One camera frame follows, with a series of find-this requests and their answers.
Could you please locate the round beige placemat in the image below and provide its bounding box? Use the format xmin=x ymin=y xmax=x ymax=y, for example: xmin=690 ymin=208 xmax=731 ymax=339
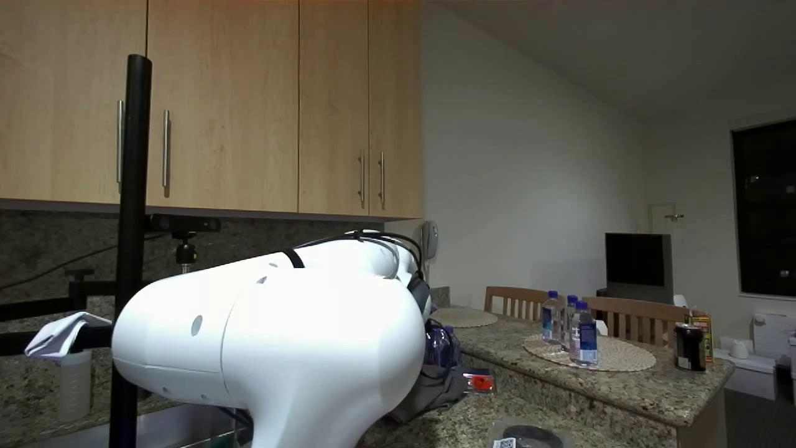
xmin=519 ymin=330 xmax=659 ymax=376
xmin=431 ymin=303 xmax=501 ymax=330

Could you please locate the wooden dining chair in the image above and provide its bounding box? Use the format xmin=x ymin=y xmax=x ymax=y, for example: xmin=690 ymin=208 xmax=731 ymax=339
xmin=483 ymin=283 xmax=549 ymax=325
xmin=588 ymin=293 xmax=692 ymax=349

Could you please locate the small red object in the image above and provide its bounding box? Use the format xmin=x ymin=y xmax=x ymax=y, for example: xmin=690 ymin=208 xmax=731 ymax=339
xmin=461 ymin=365 xmax=501 ymax=396

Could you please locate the clear water bottle blue label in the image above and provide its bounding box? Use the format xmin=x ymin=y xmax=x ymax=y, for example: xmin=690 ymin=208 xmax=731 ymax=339
xmin=541 ymin=288 xmax=564 ymax=349
xmin=569 ymin=298 xmax=603 ymax=370
xmin=559 ymin=291 xmax=582 ymax=352

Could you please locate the flat screen television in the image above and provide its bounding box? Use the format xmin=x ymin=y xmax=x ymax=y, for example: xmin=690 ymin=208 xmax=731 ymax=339
xmin=603 ymin=230 xmax=677 ymax=306

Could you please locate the black round object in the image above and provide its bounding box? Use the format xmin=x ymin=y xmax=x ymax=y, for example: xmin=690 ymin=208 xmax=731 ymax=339
xmin=493 ymin=424 xmax=572 ymax=448

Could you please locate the stainless steel sink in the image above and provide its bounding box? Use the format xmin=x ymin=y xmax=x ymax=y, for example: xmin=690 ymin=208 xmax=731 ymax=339
xmin=33 ymin=401 xmax=257 ymax=448

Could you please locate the dark drink can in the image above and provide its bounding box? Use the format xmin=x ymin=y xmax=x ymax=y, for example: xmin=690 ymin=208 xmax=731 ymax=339
xmin=671 ymin=319 xmax=707 ymax=373

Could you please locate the yellow box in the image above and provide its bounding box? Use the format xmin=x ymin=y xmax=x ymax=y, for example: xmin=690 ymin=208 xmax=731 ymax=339
xmin=690 ymin=308 xmax=713 ymax=368

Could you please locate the white crumpled cloth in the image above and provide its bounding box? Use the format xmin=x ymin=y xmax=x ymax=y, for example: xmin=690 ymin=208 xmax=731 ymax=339
xmin=22 ymin=308 xmax=115 ymax=360

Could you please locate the white plastic container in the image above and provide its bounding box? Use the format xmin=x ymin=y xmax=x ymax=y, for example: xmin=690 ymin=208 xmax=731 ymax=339
xmin=33 ymin=349 xmax=94 ymax=425

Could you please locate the dark window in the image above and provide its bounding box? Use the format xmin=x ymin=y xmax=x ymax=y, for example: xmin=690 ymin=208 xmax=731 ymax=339
xmin=728 ymin=118 xmax=796 ymax=298

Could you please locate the white furniture unit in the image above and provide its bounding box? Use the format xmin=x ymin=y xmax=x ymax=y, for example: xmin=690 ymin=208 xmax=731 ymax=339
xmin=713 ymin=306 xmax=796 ymax=404

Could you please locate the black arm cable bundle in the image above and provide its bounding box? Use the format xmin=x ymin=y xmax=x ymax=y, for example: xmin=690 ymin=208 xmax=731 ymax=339
xmin=279 ymin=226 xmax=435 ymax=288

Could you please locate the light wooden wall cabinet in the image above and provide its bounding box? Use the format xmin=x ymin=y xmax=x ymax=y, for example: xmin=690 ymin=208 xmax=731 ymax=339
xmin=0 ymin=0 xmax=425 ymax=223

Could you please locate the black stereo camera bar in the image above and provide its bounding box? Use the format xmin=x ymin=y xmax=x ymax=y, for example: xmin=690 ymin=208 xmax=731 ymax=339
xmin=148 ymin=215 xmax=223 ymax=236

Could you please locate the small wall fixture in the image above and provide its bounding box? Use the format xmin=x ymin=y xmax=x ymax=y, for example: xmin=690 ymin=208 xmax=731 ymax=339
xmin=650 ymin=200 xmax=690 ymax=226

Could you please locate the black camera stand pole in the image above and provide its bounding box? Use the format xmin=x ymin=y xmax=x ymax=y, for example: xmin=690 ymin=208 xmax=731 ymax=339
xmin=0 ymin=52 xmax=223 ymax=448

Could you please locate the thin black wall cable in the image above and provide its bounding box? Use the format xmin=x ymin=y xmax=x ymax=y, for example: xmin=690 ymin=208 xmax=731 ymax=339
xmin=0 ymin=241 xmax=120 ymax=293

